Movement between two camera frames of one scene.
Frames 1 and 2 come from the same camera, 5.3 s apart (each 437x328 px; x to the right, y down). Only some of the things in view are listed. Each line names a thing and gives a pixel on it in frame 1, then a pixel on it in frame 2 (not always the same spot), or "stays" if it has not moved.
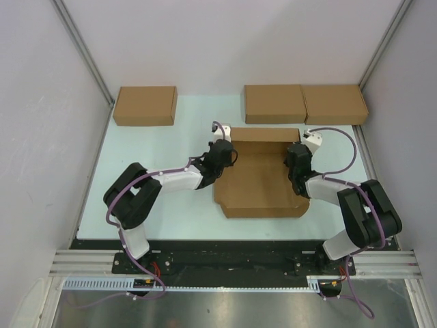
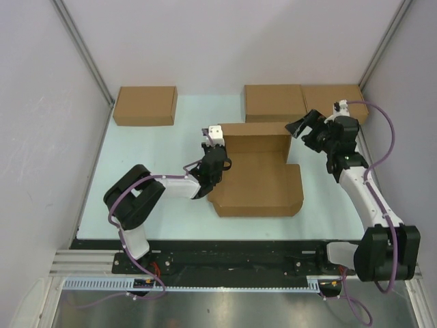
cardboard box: (259, 184) stays
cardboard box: (274, 104) stays
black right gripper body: (291, 173) → (325, 136)
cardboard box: (334, 104) stays
